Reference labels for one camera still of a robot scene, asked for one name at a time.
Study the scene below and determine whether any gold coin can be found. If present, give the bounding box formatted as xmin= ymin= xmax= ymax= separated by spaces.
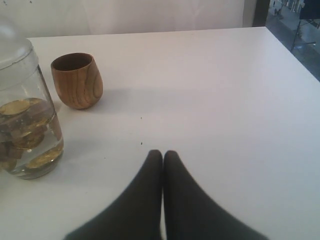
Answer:
xmin=0 ymin=99 xmax=30 ymax=116

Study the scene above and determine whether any clear plastic shaker cup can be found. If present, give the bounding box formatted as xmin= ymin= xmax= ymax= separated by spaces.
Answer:
xmin=0 ymin=63 xmax=64 ymax=180

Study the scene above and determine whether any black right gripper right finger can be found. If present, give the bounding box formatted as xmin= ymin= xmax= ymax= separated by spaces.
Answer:
xmin=162 ymin=150 xmax=266 ymax=240

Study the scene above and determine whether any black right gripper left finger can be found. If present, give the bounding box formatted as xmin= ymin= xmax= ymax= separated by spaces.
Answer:
xmin=65 ymin=149 xmax=163 ymax=240

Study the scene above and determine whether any brown wooden cup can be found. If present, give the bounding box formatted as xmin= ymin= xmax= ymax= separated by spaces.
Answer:
xmin=50 ymin=52 xmax=103 ymax=110

